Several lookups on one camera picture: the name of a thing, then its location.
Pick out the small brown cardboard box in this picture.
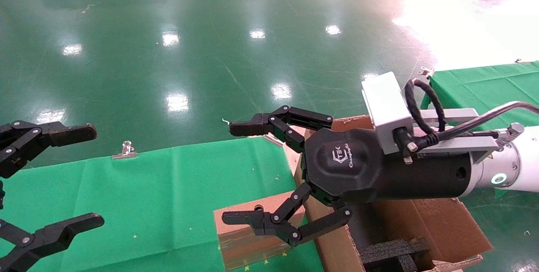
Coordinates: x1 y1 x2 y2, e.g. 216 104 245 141
213 191 306 271

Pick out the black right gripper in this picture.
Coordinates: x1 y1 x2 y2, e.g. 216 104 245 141
222 105 473 247

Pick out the large green table cloth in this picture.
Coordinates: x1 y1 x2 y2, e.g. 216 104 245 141
0 137 325 272

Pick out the black foam insert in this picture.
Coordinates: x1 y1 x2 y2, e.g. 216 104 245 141
360 238 430 272

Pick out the large open brown carton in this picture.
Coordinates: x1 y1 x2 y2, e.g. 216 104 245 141
286 115 493 272

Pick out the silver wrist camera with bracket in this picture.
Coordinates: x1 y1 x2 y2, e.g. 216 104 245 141
361 72 526 165

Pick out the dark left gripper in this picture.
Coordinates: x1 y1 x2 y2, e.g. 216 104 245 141
0 120 105 272

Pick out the green cloth side table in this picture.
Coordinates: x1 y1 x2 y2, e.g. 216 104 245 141
420 61 539 131

